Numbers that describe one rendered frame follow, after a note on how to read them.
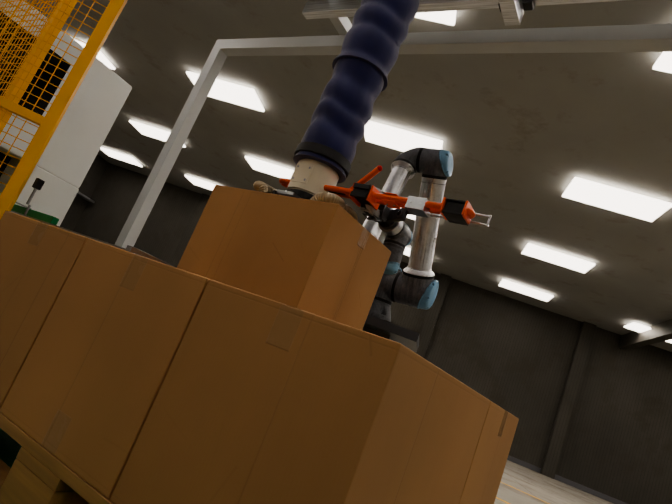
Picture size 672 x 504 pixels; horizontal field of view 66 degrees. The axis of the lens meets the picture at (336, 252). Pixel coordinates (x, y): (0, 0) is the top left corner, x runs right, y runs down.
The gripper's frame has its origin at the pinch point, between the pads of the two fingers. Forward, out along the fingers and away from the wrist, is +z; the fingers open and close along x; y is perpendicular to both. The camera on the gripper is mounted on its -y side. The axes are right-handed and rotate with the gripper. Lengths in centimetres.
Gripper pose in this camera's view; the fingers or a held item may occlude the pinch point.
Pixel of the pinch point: (372, 197)
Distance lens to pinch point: 184.7
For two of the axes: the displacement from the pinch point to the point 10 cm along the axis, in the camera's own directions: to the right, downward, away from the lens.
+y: -8.1, -2.0, 5.5
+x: 3.7, -9.1, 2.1
